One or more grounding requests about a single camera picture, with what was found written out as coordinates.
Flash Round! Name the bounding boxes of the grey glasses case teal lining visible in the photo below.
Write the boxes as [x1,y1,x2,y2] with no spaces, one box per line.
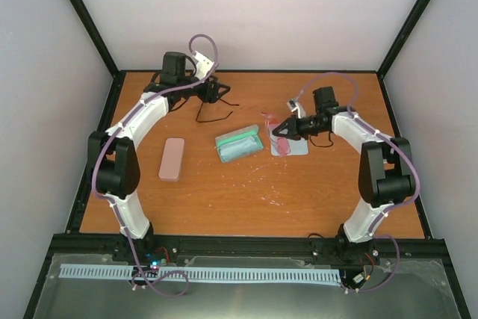
[215,125,264,164]

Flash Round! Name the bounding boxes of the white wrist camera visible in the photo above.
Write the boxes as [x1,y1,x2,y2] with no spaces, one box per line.
[287,99,305,118]
[192,51,215,80]

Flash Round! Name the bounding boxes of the black frame glasses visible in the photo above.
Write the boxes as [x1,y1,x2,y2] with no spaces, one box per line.
[195,99,240,124]

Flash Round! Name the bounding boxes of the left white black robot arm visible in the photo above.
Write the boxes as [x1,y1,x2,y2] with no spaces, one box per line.
[87,52,229,261]

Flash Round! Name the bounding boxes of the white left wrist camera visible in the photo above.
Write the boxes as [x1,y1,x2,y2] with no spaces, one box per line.
[192,51,215,80]

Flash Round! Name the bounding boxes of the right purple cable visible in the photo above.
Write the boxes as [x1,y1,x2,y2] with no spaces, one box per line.
[289,71,421,294]

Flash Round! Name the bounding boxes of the black cage frame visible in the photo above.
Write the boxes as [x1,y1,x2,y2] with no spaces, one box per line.
[25,0,470,318]

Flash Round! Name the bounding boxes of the orange lens clear sunglasses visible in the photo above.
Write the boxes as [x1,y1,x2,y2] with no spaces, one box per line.
[260,111,292,156]

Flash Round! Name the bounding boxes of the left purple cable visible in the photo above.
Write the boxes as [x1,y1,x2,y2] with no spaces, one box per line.
[91,33,220,297]

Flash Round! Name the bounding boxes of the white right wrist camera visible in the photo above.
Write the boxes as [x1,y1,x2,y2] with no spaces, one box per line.
[287,99,305,118]

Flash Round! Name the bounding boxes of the purple cable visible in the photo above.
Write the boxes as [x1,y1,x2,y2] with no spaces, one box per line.
[289,71,421,294]
[91,33,220,297]

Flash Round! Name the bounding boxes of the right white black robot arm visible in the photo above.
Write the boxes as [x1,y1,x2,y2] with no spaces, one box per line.
[272,87,418,261]

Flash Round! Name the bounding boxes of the light blue cloth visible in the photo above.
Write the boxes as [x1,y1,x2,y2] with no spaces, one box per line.
[219,136,263,163]
[270,137,308,157]

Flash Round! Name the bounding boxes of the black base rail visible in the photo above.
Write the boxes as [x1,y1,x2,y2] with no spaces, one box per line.
[111,235,382,264]

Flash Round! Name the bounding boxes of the pink glasses case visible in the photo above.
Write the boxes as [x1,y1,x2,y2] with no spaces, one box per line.
[158,137,185,182]

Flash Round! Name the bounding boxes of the light blue slotted cable duct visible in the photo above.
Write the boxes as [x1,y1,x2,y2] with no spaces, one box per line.
[58,264,341,286]

